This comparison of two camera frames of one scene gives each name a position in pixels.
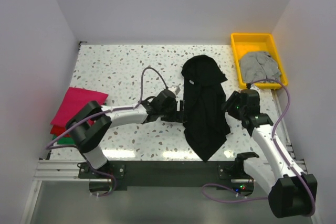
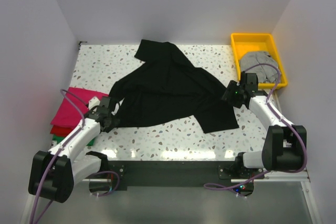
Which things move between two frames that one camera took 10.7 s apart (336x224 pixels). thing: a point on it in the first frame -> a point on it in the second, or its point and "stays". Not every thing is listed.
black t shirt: x=206 y=125 -> x=165 y=85
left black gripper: x=177 y=116 -> x=106 y=129
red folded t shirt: x=62 y=129 stays
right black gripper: x=228 y=105 -> x=227 y=95
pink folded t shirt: x=74 y=99 stays
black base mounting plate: x=148 y=174 stays
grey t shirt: x=257 y=65 stays
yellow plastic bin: x=242 y=43 stays
